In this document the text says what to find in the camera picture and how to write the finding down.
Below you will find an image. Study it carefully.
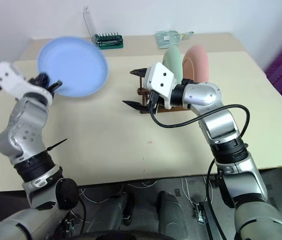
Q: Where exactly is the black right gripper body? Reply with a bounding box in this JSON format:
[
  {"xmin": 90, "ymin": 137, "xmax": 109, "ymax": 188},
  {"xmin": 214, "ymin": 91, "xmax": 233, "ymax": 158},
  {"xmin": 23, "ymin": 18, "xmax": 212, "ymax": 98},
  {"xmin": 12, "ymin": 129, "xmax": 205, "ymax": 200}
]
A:
[{"xmin": 146, "ymin": 89, "xmax": 167, "ymax": 115}]

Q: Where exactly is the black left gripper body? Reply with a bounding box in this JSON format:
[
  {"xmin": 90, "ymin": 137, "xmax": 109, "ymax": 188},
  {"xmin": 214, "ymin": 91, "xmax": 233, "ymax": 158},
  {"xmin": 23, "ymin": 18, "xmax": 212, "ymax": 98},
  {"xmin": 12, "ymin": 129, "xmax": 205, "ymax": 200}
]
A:
[{"xmin": 29, "ymin": 75, "xmax": 57, "ymax": 98}]

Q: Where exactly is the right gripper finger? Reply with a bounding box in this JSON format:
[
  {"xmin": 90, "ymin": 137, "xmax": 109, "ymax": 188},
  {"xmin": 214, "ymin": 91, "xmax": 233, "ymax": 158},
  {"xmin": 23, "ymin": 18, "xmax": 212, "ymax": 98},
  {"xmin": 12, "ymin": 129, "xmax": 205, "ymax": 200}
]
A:
[
  {"xmin": 129, "ymin": 67, "xmax": 148, "ymax": 78},
  {"xmin": 122, "ymin": 99, "xmax": 149, "ymax": 114}
]

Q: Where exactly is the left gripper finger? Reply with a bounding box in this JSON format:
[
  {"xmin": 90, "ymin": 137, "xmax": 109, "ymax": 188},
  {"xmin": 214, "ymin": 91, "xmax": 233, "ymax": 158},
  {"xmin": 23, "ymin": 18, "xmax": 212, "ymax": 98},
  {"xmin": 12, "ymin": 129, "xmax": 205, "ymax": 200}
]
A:
[
  {"xmin": 37, "ymin": 72, "xmax": 51, "ymax": 87},
  {"xmin": 47, "ymin": 79, "xmax": 63, "ymax": 92}
]

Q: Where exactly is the blue plate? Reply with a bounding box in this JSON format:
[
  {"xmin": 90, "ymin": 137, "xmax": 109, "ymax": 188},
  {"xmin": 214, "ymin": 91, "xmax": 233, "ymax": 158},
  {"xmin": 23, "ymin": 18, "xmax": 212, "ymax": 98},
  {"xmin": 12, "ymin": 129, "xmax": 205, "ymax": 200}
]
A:
[{"xmin": 37, "ymin": 36, "xmax": 110, "ymax": 99}]

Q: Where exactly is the wooden dish rack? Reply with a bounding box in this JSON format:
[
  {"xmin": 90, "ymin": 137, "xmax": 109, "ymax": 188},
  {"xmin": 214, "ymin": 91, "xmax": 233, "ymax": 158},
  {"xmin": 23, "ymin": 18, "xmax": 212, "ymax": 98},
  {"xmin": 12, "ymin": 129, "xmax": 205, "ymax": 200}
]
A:
[{"xmin": 136, "ymin": 74, "xmax": 192, "ymax": 115}]

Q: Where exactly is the green plate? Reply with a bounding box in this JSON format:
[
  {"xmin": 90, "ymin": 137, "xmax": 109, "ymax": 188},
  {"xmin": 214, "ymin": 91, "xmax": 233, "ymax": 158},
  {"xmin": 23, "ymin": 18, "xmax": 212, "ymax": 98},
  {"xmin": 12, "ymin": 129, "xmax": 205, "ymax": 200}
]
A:
[{"xmin": 162, "ymin": 45, "xmax": 184, "ymax": 84}]

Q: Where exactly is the clear plastic package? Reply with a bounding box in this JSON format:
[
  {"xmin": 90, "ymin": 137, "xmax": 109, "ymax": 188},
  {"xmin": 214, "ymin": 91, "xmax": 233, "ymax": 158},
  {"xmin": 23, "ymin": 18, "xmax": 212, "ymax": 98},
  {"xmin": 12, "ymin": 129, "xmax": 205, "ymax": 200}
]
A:
[{"xmin": 155, "ymin": 29, "xmax": 182, "ymax": 49}]

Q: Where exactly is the green screwdriver bit set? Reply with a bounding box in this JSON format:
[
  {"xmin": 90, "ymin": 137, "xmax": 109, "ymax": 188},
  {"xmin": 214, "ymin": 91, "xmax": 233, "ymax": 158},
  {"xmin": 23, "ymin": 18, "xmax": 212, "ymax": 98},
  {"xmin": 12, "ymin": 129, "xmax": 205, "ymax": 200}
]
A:
[{"xmin": 92, "ymin": 32, "xmax": 125, "ymax": 51}]

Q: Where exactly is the pink plate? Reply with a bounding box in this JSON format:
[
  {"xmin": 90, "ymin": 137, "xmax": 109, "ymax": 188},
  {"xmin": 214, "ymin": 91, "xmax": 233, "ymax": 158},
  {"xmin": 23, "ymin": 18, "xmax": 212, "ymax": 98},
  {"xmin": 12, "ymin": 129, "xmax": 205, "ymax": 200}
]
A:
[{"xmin": 182, "ymin": 44, "xmax": 210, "ymax": 84}]

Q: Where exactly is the black zip tie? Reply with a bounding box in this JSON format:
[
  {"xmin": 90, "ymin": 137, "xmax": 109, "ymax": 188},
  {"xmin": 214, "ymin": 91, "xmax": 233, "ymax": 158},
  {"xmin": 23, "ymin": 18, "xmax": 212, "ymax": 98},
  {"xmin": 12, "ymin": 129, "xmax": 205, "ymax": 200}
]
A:
[{"xmin": 45, "ymin": 138, "xmax": 68, "ymax": 153}]

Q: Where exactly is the small yellow green tool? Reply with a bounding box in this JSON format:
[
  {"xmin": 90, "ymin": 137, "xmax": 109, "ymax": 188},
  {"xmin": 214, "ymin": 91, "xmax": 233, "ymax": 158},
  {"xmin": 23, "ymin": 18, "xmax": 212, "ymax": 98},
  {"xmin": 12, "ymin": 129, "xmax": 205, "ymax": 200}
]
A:
[{"xmin": 180, "ymin": 30, "xmax": 195, "ymax": 40}]

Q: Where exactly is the clear plastic case lid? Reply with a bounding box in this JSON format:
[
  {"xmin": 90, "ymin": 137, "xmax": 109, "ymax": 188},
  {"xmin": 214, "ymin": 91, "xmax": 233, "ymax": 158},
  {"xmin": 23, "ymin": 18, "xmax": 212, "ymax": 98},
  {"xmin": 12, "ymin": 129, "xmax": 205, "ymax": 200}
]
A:
[{"xmin": 82, "ymin": 5, "xmax": 98, "ymax": 41}]

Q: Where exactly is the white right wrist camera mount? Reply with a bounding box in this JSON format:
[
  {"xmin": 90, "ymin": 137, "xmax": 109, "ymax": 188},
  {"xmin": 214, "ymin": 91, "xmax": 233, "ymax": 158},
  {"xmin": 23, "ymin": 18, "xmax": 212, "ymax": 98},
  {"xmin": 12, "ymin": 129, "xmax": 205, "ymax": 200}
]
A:
[{"xmin": 143, "ymin": 62, "xmax": 177, "ymax": 110}]

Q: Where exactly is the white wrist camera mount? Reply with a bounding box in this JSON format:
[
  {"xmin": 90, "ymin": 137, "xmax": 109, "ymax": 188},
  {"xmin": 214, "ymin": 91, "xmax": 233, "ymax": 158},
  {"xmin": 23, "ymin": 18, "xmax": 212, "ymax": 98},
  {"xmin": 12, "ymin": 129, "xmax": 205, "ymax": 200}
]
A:
[
  {"xmin": 0, "ymin": 61, "xmax": 54, "ymax": 105},
  {"xmin": 143, "ymin": 62, "xmax": 177, "ymax": 110}
]

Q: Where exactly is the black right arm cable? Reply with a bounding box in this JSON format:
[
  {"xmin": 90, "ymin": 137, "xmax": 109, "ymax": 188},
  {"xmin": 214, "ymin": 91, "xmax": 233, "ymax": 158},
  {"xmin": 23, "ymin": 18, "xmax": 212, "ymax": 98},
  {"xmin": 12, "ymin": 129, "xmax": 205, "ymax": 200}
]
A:
[{"xmin": 149, "ymin": 96, "xmax": 252, "ymax": 202}]

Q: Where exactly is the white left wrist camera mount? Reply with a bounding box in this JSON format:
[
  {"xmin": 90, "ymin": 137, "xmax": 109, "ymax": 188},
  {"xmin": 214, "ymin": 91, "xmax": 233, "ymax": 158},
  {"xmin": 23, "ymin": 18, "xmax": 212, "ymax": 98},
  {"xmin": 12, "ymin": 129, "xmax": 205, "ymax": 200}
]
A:
[{"xmin": 0, "ymin": 61, "xmax": 54, "ymax": 105}]

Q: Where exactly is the white floor cable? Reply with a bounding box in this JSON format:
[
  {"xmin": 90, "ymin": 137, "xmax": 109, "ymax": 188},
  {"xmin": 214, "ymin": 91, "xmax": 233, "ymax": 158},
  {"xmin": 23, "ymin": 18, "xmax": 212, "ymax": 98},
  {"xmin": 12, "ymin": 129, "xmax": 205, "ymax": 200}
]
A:
[
  {"xmin": 79, "ymin": 187, "xmax": 113, "ymax": 205},
  {"xmin": 126, "ymin": 179, "xmax": 157, "ymax": 189},
  {"xmin": 180, "ymin": 176, "xmax": 208, "ymax": 204}
]

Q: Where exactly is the black metal frame bar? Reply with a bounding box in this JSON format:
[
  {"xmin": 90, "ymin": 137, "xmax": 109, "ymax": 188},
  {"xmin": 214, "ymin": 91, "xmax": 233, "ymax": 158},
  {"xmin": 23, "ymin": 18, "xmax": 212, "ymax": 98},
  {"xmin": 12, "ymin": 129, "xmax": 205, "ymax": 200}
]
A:
[{"xmin": 200, "ymin": 199, "xmax": 228, "ymax": 240}]

